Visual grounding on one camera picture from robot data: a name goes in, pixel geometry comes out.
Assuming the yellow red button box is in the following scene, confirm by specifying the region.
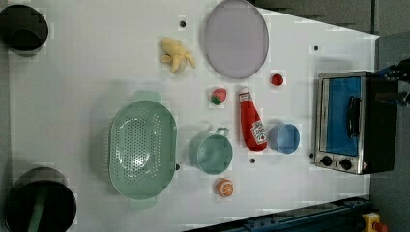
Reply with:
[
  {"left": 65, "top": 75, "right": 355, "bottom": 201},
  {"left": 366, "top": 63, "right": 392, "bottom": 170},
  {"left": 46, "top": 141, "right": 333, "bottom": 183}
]
[{"left": 362, "top": 213, "right": 389, "bottom": 232}]

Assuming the black cylinder upper mount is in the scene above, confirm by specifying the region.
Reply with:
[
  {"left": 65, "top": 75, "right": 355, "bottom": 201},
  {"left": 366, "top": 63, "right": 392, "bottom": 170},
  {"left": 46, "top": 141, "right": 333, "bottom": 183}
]
[{"left": 0, "top": 4, "right": 48, "bottom": 51}]

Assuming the green plastic strainer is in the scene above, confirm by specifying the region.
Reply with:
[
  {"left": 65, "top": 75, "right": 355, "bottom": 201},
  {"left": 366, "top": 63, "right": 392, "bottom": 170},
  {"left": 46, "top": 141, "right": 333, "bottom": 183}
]
[{"left": 108, "top": 91, "right": 177, "bottom": 210}]

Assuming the black cylinder mount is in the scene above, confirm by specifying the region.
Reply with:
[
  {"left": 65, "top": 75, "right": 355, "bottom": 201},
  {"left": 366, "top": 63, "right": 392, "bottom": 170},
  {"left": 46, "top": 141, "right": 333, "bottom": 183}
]
[
  {"left": 0, "top": 4, "right": 48, "bottom": 51},
  {"left": 4, "top": 167, "right": 76, "bottom": 232}
]

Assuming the green cup with handle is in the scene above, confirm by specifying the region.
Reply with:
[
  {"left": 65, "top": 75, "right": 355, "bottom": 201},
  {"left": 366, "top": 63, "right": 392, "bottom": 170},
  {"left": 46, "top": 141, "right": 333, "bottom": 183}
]
[{"left": 188, "top": 128, "right": 233, "bottom": 175}]

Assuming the blue cup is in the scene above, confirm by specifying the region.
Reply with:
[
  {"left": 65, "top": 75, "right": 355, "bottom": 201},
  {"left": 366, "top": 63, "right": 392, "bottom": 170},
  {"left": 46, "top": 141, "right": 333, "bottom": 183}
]
[{"left": 269, "top": 124, "right": 301, "bottom": 154}]

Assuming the yellow plush banana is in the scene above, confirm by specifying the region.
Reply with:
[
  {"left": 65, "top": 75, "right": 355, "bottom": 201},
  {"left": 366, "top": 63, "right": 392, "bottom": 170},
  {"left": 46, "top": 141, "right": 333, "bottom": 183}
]
[{"left": 160, "top": 38, "right": 196, "bottom": 73}]

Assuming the plush orange slice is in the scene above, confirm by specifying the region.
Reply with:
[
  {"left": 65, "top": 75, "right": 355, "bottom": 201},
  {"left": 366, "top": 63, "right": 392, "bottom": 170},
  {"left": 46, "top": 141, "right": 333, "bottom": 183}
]
[{"left": 216, "top": 179, "right": 234, "bottom": 197}]

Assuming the blue metal frame rail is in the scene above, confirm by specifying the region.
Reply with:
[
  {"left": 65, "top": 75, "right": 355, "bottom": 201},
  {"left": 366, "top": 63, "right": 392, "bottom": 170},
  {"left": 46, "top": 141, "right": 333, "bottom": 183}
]
[{"left": 184, "top": 197, "right": 372, "bottom": 232}]

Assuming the black camera clamp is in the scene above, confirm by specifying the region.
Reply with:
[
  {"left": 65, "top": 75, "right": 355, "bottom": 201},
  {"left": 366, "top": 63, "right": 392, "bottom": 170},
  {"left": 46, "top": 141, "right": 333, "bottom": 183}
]
[{"left": 375, "top": 58, "right": 410, "bottom": 106}]

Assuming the red plush ketchup bottle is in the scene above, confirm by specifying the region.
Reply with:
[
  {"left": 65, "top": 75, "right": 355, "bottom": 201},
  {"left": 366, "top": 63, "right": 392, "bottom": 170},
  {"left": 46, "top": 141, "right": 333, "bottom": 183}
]
[{"left": 239, "top": 87, "right": 267, "bottom": 152}]

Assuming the plush strawberry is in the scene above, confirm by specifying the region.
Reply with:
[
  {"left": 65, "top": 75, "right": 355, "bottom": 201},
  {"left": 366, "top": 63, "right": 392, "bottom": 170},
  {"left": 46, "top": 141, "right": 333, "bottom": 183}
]
[{"left": 210, "top": 88, "right": 227, "bottom": 105}]

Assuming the black cylinder lower mount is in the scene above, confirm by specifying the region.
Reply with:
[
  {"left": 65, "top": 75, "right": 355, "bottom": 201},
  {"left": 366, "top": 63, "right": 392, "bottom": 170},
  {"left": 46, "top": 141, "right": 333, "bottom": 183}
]
[{"left": 4, "top": 167, "right": 76, "bottom": 232}]

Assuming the small red plush fruit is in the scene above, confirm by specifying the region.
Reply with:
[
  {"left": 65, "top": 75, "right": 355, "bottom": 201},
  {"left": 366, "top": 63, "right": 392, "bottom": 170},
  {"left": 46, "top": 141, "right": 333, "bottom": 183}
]
[{"left": 271, "top": 73, "right": 283, "bottom": 86}]

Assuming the grey round plate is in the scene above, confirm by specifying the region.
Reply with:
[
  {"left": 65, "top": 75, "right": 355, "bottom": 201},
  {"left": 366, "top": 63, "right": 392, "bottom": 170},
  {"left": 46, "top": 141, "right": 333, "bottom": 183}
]
[{"left": 204, "top": 0, "right": 269, "bottom": 79}]

